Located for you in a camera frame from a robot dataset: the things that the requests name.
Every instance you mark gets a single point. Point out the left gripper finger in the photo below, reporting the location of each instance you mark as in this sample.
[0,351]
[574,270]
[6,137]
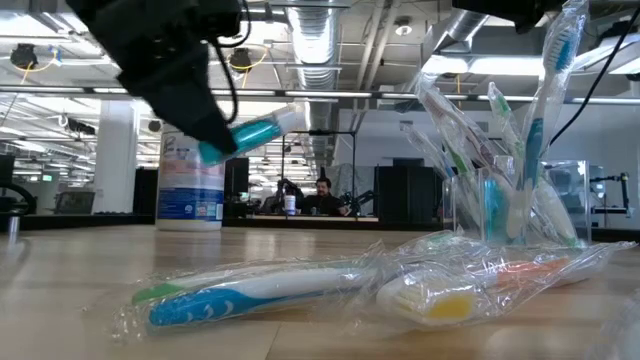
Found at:
[190,105]

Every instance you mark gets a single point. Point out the orange yellow toothbrush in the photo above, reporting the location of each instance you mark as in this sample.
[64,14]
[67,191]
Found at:
[452,307]

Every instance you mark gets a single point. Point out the background black robot arm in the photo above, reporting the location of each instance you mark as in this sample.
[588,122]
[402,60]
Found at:
[360,197]

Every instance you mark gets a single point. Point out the black ceiling device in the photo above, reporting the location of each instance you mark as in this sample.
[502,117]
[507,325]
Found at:
[241,59]
[23,56]

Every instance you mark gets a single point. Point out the black monitor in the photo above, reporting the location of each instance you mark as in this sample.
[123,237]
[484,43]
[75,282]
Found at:
[236,175]
[6,170]

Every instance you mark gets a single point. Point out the white round column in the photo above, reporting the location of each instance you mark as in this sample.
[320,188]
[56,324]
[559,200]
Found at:
[115,155]

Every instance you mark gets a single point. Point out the white disinfecting wipes canister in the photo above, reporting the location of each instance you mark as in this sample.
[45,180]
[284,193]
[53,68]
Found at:
[190,200]

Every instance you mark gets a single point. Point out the black partition panel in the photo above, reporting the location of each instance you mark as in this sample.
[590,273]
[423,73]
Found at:
[146,192]

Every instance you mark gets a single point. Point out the round ceiling sensor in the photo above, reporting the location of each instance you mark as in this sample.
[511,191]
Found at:
[403,27]

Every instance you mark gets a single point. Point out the small white bottle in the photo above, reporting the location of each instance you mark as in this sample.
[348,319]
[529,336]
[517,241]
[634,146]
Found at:
[290,205]

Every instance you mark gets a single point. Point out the long LED light bar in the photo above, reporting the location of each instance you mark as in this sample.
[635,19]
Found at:
[350,94]

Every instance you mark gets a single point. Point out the clear acrylic organizer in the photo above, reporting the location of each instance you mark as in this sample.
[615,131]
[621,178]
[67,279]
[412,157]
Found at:
[570,172]

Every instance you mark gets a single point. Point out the black cabinet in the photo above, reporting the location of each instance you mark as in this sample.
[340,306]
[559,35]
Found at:
[405,195]

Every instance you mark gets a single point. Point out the silver ventilation duct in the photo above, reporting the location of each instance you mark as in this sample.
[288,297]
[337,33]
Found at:
[465,25]
[315,45]

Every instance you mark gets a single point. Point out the black aluminium table frame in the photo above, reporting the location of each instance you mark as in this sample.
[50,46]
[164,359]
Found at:
[125,220]

